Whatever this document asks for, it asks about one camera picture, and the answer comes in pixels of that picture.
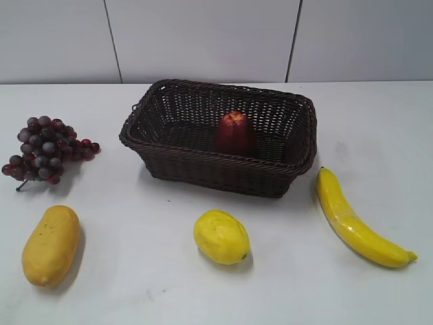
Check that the red apple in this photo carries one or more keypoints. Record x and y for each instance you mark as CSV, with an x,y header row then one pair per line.
x,y
235,134

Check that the dark woven wicker basket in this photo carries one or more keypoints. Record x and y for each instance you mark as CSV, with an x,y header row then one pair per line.
x,y
174,125

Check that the yellow lemon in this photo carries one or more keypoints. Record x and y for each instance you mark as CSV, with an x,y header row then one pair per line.
x,y
221,237

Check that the purple grape bunch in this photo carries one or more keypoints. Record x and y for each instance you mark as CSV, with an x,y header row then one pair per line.
x,y
46,145

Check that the yellow banana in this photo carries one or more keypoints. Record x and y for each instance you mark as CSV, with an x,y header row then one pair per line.
x,y
352,230

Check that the yellow mango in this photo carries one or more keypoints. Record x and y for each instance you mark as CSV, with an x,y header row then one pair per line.
x,y
51,248

